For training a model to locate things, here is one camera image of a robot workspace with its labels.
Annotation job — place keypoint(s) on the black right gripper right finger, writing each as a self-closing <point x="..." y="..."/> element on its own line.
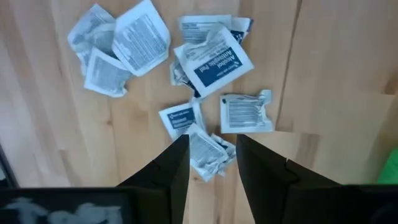
<point x="295" y="199"/>

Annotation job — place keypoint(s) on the green plastic basket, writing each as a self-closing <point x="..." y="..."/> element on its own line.
<point x="390" y="168"/>

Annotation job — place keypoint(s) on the white blue antiseptic pad packet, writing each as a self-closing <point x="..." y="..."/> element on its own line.
<point x="214" y="62"/>
<point x="87" y="31"/>
<point x="141" y="40"/>
<point x="105" y="74"/>
<point x="199" y="28"/>
<point x="242" y="28"/>
<point x="205" y="152"/>
<point x="245" y="113"/>
<point x="180" y="119"/>
<point x="228" y="149"/>

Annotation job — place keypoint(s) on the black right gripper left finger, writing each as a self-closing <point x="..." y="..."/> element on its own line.
<point x="149" y="193"/>

